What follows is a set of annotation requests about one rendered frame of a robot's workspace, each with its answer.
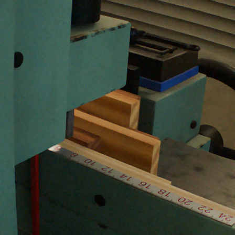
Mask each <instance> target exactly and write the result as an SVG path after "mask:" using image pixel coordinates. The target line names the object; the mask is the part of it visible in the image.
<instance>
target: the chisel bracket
mask: <svg viewBox="0 0 235 235"><path fill-rule="evenodd" d="M130 31H131V24H130V23H129V22H127V21H124V20H120V19H116V18H112V17H108V16H104V15H100V20H99V21H98V22H96V23H92V24H83V25H74V24H71V29H70V50H69V63H68V90H67V112H69V111H71V110H73V109H76V108H78V107H80V106H82V105H84V104H87V103H88V102H90V101H92V100H95V99H97V98H99V97H101V96H103V95H106V94H108V93H111V92H113V91H115V90H118V89H120V88H122V87H124V86H125V84H126V74H127V62H128V55H129V42H130Z"/></svg>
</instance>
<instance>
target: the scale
mask: <svg viewBox="0 0 235 235"><path fill-rule="evenodd" d="M47 150H49V151H51V152H54V153H56V154H57V155H59V156H62V157H64V158H66V159H69V160H71V161H73V162H75V163H78V164H80V165H82V166H85V167H87V168H89V169H92V170H94V171H97V172H99V173H101V174H104V175H106V176H109V177H111V178H113V179H115V180H118V181H120V182H122V183H125V184H127V185H129V186H131V187H134V188H136V189H138V190H141V191H143V192H145V193H149V194H151V195H153V196H155V197H158V198H160V199H162V200H166V201H169V202H170V203H173V204H175V205H177V206H181V207H183V208H185V209H187V210H191V211H193V212H195V213H198V214H200V215H202V216H206V217H207V218H210V219H213V220H215V221H218V222H221V223H224V224H226V225H228V226H231V227H232V226H233V225H234V224H235V217H232V216H230V215H227V214H225V213H223V212H219V211H217V210H215V209H212V208H210V207H207V206H204V205H202V204H200V203H197V202H194V201H192V200H190V199H186V198H184V197H182V196H179V195H177V194H173V193H171V192H169V191H166V190H164V189H162V188H159V187H156V186H153V185H151V184H149V183H146V182H144V181H142V180H139V179H137V178H135V177H132V176H130V175H128V174H125V173H123V172H120V171H118V170H116V169H114V168H111V167H108V166H106V165H104V164H101V163H98V162H96V161H94V160H91V159H89V158H87V157H84V156H82V155H80V154H77V153H75V152H72V151H70V150H68V149H66V148H63V147H61V146H58V145H55V146H53V147H51V148H49V149H47Z"/></svg>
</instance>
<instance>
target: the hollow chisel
mask: <svg viewBox="0 0 235 235"><path fill-rule="evenodd" d="M73 129H74V109H73V110H71V111H69V112H67V118H66V138H67V139H69V138H71V137H73Z"/></svg>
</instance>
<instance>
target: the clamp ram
mask: <svg viewBox="0 0 235 235"><path fill-rule="evenodd" d="M140 73H141V68H140V67H136V66H133V65H129V64H127V74H126V84H125V86H124V87H122V88H120V90H123V91H126V92H129V93H133V94H136V95H138V90H139V83H140Z"/></svg>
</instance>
